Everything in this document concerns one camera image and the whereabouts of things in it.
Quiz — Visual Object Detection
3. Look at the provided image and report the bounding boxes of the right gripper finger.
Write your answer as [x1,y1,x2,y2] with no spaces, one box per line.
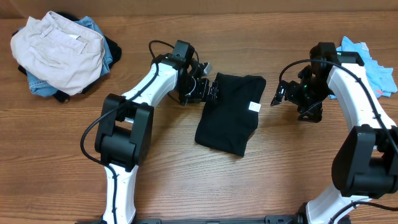
[297,102,323,123]
[271,81,288,106]

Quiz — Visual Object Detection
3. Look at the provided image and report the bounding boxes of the black t-shirt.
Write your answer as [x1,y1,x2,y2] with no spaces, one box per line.
[195,73,266,157]

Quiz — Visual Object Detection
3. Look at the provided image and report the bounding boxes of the light blue printed t-shirt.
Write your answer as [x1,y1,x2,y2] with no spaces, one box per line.
[336,36,397,98]

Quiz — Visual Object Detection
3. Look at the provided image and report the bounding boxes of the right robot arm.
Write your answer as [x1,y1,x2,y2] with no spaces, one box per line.
[264,42,397,224]

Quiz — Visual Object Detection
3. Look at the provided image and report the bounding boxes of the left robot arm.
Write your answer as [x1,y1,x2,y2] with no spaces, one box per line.
[95,40,218,224]

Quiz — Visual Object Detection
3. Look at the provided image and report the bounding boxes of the black folded garment under pile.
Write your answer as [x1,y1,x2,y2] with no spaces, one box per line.
[12,11,123,104]

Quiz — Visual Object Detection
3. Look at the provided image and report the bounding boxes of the beige folded trousers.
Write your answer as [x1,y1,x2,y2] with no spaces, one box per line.
[11,11,105,95]

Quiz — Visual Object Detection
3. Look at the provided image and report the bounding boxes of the blue folded jeans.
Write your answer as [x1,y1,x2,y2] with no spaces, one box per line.
[19,16,113,98]

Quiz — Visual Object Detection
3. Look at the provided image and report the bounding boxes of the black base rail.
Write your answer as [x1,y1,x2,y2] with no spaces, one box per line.
[74,214,352,224]

